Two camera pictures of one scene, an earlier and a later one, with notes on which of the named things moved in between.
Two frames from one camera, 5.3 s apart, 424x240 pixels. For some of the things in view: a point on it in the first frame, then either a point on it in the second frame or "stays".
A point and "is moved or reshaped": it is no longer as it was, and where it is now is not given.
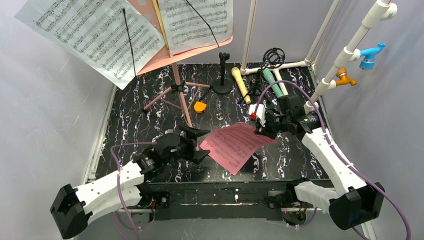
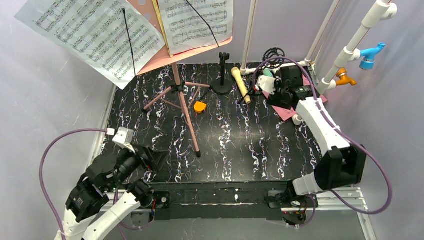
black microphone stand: (222, 87) stays
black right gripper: (269, 124) → (285, 98)
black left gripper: (189, 144) → (145, 157)
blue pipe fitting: (367, 63) stays
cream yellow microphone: (236, 72) stays
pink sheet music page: (232, 146) is moved or reshaped
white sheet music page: (111, 38) stays
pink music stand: (146, 10) stays
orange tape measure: (199, 107) stays
